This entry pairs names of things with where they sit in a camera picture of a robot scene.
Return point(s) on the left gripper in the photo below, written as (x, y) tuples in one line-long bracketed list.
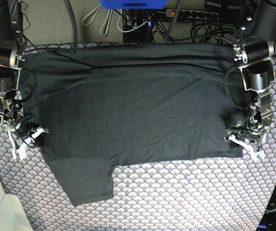
[(250, 135)]

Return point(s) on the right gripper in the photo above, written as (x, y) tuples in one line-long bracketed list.
[(25, 130)]

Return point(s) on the dark grey T-shirt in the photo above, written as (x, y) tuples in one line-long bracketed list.
[(124, 105)]

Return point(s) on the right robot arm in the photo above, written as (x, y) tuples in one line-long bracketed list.
[(12, 48)]

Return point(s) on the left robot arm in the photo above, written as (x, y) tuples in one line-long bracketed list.
[(254, 44)]

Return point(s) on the fan-patterned table cloth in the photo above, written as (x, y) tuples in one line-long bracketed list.
[(206, 194)]

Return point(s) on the white plastic bin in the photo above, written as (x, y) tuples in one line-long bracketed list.
[(12, 214)]

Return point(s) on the black power strip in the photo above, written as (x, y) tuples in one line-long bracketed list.
[(195, 15)]

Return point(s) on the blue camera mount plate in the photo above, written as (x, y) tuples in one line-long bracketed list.
[(133, 4)]

